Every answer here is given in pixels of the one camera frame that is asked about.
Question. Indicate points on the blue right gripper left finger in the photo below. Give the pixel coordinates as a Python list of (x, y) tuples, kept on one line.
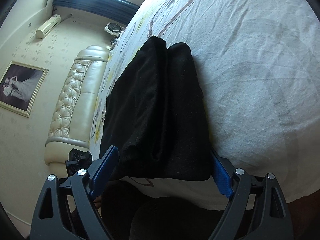
[(100, 171)]

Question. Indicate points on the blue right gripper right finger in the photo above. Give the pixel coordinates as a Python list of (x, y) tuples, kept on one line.
[(222, 174)]

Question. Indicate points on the black pants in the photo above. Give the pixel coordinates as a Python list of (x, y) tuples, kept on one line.
[(155, 116)]

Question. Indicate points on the person's left hand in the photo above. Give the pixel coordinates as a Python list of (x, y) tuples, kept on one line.
[(97, 202)]

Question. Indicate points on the cream tufted leather headboard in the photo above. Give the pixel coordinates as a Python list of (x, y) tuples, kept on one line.
[(74, 118)]

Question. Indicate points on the black trouser leg of person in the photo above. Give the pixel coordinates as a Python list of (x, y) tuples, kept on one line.
[(127, 213)]

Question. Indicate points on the framed wedding photo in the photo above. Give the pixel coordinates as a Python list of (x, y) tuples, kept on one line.
[(20, 84)]

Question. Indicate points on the patterned white bed sheet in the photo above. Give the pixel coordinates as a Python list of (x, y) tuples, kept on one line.
[(258, 67)]

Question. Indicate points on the white box fan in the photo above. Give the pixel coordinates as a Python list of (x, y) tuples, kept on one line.
[(113, 28)]

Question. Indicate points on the blue left window curtain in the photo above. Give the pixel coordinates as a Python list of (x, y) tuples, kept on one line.
[(121, 11)]

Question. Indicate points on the white wall air conditioner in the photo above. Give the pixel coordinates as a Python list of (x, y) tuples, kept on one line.
[(48, 26)]

